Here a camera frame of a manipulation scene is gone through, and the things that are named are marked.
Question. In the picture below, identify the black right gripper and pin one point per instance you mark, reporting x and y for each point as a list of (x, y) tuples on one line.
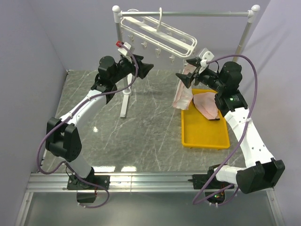
[(188, 78)]

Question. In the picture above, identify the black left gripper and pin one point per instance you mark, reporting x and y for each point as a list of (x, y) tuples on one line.
[(143, 68)]

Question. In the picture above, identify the white pink underwear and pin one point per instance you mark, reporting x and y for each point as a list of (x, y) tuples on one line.
[(183, 96)]

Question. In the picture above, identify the white plastic clip hanger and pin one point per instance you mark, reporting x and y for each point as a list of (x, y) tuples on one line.
[(157, 33)]

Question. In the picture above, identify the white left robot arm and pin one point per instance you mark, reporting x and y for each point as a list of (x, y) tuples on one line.
[(63, 139)]

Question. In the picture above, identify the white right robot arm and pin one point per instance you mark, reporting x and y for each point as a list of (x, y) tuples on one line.
[(262, 170)]

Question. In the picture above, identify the pink underwear in tray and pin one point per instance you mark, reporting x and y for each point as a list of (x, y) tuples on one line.
[(205, 104)]

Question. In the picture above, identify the yellow plastic tray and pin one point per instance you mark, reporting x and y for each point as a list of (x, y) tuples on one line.
[(199, 132)]

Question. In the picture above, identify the white metal clothes rack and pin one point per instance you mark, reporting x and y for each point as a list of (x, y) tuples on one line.
[(250, 14)]

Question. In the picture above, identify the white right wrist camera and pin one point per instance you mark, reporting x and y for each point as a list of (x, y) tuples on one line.
[(203, 58)]

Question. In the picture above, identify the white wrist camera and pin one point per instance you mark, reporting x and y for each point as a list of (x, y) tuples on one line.
[(203, 58), (125, 49)]

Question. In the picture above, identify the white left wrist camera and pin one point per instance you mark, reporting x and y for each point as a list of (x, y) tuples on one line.
[(125, 49)]

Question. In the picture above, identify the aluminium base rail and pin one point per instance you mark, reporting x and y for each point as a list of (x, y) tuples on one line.
[(142, 199)]

